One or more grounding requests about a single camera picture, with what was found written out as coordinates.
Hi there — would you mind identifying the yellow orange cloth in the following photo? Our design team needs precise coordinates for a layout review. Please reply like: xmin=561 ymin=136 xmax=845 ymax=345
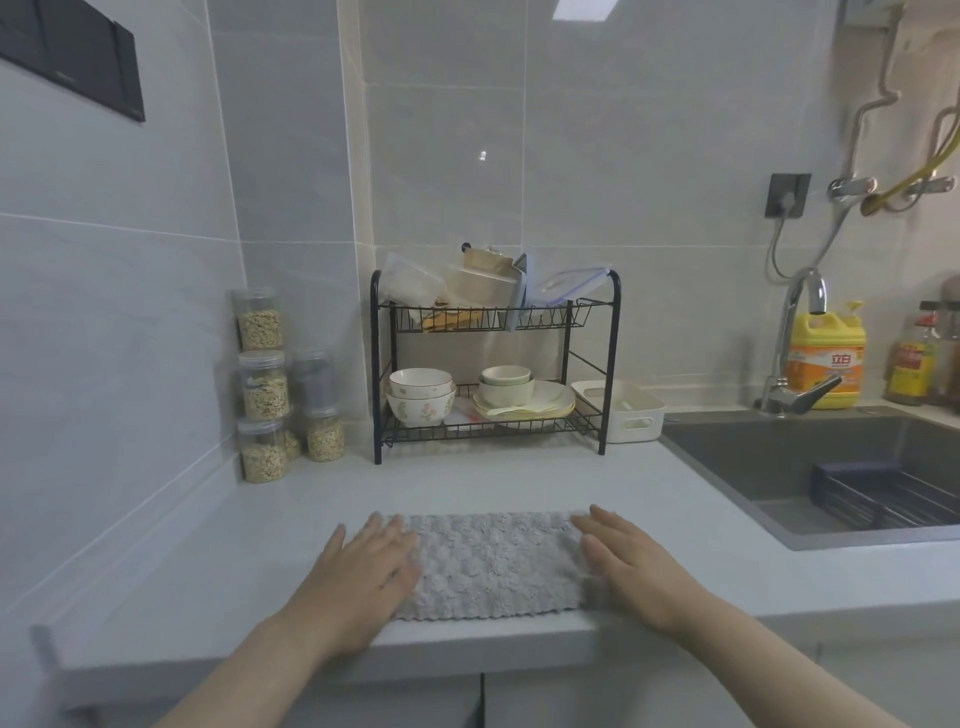
xmin=419 ymin=303 xmax=481 ymax=331

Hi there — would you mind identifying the cream bowl green rim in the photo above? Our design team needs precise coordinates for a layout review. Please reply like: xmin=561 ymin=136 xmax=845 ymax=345
xmin=476 ymin=377 xmax=537 ymax=410

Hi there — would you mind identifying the grey wall cabinet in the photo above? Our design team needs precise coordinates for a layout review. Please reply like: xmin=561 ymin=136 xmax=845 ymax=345
xmin=0 ymin=0 xmax=146 ymax=124

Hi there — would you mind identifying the white plastic basket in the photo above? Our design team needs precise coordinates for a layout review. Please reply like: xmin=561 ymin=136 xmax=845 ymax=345
xmin=571 ymin=380 xmax=667 ymax=445

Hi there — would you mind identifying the person's right hand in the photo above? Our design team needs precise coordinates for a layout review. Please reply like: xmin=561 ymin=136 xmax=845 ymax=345
xmin=571 ymin=503 xmax=718 ymax=639

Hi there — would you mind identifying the chrome water valve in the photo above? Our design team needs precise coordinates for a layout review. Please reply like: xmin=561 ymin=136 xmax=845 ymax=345
xmin=899 ymin=176 xmax=958 ymax=200
xmin=827 ymin=176 xmax=879 ymax=204

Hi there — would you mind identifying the white bowl red rim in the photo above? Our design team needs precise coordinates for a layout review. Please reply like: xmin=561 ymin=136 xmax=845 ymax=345
xmin=388 ymin=367 xmax=455 ymax=401

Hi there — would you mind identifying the clear empty jar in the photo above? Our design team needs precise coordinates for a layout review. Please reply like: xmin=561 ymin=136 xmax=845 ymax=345
xmin=290 ymin=348 xmax=337 ymax=414

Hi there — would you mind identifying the pale yellow plate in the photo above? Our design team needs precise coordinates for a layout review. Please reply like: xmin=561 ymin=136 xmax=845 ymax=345
xmin=472 ymin=404 xmax=577 ymax=420

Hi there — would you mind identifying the yellow gas hose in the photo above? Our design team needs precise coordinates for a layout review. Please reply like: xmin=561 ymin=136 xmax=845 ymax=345
xmin=860 ymin=119 xmax=960 ymax=219

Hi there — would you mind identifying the person's right forearm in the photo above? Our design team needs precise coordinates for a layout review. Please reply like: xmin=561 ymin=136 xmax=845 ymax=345
xmin=671 ymin=588 xmax=913 ymax=728

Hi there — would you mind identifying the grey power cable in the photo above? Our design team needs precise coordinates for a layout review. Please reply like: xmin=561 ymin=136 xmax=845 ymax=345
xmin=766 ymin=215 xmax=793 ymax=283

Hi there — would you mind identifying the yellow detergent bottle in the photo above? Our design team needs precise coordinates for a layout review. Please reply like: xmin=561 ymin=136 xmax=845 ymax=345
xmin=787 ymin=301 xmax=868 ymax=412

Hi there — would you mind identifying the grey braided faucet hose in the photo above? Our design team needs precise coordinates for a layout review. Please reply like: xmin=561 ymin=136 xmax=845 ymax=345
xmin=813 ymin=202 xmax=853 ymax=268

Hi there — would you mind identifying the grey blue container lid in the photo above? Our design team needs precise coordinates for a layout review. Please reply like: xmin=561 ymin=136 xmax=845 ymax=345
xmin=506 ymin=253 xmax=530 ymax=331

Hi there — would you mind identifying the grey corrugated pipe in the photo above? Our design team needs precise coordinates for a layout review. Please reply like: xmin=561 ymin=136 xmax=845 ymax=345
xmin=847 ymin=0 xmax=905 ymax=181
xmin=926 ymin=104 xmax=960 ymax=181

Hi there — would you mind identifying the grey kitchen sink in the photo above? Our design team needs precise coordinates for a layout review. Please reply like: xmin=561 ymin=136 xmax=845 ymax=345
xmin=659 ymin=408 xmax=960 ymax=553

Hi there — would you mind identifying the black wall socket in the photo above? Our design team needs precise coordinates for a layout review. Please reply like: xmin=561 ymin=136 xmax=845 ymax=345
xmin=764 ymin=172 xmax=814 ymax=220

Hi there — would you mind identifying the black wire dish rack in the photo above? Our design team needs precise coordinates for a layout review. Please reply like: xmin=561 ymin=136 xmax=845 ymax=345
xmin=369 ymin=268 xmax=624 ymax=466

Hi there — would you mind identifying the sauce bottle yellow label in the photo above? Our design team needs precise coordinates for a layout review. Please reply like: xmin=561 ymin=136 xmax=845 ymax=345
xmin=884 ymin=301 xmax=939 ymax=406

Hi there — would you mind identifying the cream plate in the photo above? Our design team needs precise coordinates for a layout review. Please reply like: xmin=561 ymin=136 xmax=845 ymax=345
xmin=470 ymin=380 xmax=577 ymax=418

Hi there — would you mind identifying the person's left hand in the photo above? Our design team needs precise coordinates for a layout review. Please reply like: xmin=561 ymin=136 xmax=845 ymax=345
xmin=281 ymin=512 xmax=423 ymax=665

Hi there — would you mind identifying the grey fluffy towel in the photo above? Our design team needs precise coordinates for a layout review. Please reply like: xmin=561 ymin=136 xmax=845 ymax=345
xmin=382 ymin=511 xmax=601 ymax=622

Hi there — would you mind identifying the chrome kitchen faucet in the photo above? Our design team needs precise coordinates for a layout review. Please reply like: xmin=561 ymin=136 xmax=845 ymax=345
xmin=758 ymin=268 xmax=843 ymax=418

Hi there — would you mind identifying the clear lid blue rim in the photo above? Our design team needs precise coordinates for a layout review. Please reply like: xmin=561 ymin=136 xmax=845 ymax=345
xmin=528 ymin=266 xmax=613 ymax=307

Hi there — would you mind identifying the white floral bowl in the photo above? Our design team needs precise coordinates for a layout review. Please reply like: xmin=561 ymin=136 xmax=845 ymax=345
xmin=385 ymin=386 xmax=457 ymax=429

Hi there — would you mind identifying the dark blue sink rack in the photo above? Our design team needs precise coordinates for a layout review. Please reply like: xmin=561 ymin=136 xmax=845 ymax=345
xmin=812 ymin=461 xmax=960 ymax=530

